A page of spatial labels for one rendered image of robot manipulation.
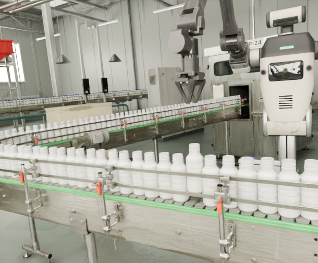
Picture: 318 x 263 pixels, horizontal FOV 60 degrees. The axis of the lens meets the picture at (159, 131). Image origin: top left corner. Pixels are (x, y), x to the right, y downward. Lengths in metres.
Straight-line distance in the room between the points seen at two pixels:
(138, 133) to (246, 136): 2.27
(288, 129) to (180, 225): 0.73
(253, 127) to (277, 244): 3.86
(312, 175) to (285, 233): 0.18
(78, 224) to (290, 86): 1.13
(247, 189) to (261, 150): 3.83
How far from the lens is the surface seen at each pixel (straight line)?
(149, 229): 1.07
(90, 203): 1.20
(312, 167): 0.86
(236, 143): 4.90
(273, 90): 1.41
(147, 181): 1.02
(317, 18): 13.01
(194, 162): 0.92
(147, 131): 3.12
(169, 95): 7.24
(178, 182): 0.96
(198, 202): 0.98
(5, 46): 7.77
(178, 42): 0.84
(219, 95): 4.94
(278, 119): 1.42
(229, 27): 1.36
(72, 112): 5.13
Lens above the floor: 1.40
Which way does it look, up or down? 9 degrees down
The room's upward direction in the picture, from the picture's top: 5 degrees counter-clockwise
